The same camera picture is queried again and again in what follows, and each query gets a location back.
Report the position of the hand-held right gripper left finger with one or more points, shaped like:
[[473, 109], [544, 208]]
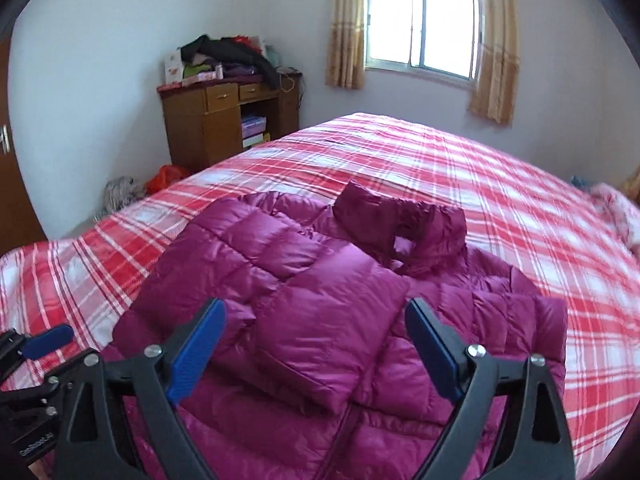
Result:
[[192, 360]]

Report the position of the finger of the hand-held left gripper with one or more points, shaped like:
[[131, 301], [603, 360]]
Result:
[[30, 395], [47, 340]]

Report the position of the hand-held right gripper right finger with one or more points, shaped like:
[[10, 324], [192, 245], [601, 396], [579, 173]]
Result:
[[435, 355]]

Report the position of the magenta puffer jacket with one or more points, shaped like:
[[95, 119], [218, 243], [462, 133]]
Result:
[[310, 320]]

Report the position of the purple folded clothes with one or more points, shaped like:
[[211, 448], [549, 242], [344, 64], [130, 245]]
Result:
[[240, 71]]

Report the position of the pile of clothes on desk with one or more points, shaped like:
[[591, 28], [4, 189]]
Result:
[[225, 52]]

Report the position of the brown wooden wardrobe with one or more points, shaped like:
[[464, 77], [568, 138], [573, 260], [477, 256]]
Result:
[[15, 185]]

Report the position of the grey mottled cloth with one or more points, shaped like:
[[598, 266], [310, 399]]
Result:
[[122, 195]]

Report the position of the red plastic bag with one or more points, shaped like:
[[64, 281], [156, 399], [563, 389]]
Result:
[[167, 177]]

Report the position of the bed with red plaid sheet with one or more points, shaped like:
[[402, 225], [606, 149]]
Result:
[[450, 170]]

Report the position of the teal cloth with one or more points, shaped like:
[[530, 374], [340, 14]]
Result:
[[580, 181]]

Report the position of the flat yellowish box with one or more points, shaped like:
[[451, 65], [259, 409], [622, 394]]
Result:
[[256, 140]]

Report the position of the wooden desk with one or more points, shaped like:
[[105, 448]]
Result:
[[190, 130]]

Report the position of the stack of purple books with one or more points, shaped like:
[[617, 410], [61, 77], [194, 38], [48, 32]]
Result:
[[253, 125]]

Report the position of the wooden headboard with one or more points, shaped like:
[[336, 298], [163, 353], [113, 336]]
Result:
[[632, 182]]

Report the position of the flat pink box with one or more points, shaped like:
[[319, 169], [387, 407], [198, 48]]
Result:
[[202, 78]]

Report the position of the white and pink box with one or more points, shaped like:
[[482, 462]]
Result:
[[172, 67]]

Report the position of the beige patterned curtain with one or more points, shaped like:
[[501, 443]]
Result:
[[345, 25], [495, 50]]

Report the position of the window with metal frame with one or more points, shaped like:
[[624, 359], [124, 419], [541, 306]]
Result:
[[425, 25]]

